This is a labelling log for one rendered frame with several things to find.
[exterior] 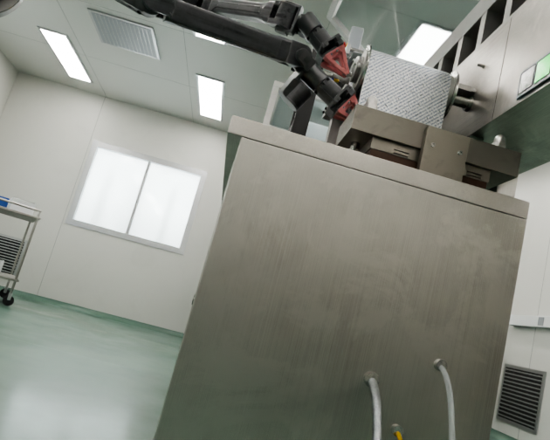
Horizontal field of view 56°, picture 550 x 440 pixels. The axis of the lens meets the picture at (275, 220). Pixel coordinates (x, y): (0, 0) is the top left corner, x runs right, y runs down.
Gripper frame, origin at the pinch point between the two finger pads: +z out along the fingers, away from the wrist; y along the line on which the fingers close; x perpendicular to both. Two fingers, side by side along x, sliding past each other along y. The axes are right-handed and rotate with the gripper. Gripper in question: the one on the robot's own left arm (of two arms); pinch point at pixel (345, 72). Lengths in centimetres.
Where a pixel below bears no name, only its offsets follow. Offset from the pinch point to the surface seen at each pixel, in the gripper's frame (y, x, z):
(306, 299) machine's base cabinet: 29, -52, 42
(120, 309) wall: -555, -146, -42
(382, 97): 5.9, 1.3, 12.6
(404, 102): 6.0, 5.5, 17.1
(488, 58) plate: 6.9, 33.8, 20.1
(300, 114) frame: -27.3, -7.0, -3.3
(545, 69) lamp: 37, 18, 32
